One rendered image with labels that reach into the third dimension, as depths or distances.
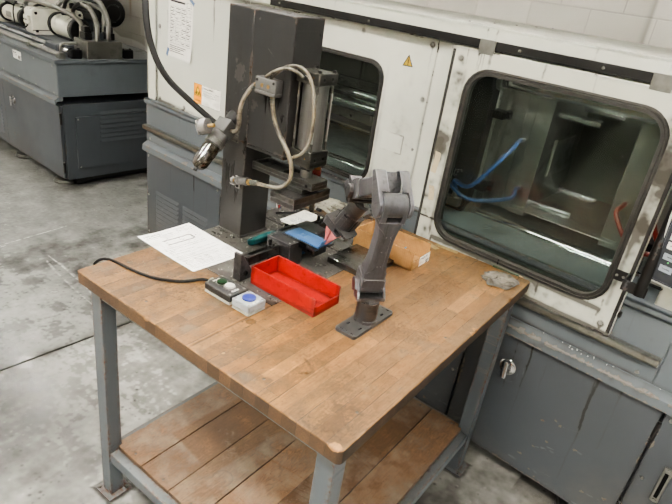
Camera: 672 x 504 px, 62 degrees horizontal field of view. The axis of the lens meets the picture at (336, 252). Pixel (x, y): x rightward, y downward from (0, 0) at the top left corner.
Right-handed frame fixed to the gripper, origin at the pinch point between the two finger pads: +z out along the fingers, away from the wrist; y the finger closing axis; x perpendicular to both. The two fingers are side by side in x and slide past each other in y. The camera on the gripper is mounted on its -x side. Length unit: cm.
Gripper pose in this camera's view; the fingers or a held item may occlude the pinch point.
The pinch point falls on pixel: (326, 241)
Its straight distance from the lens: 179.8
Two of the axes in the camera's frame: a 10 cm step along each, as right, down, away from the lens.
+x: -5.9, 2.6, -7.6
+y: -6.0, -7.7, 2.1
